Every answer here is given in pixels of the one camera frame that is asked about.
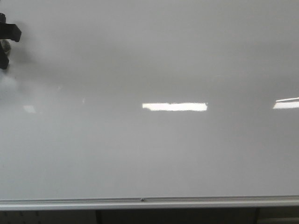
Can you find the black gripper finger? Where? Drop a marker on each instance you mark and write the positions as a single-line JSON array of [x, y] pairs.
[[9, 31], [4, 61]]

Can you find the white black whiteboard marker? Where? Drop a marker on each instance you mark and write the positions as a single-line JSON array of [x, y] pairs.
[[6, 46]]

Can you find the white whiteboard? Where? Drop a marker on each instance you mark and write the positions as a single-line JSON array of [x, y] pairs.
[[128, 104]]

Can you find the dark cabinet under whiteboard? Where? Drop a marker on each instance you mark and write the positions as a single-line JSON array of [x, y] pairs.
[[274, 215]]

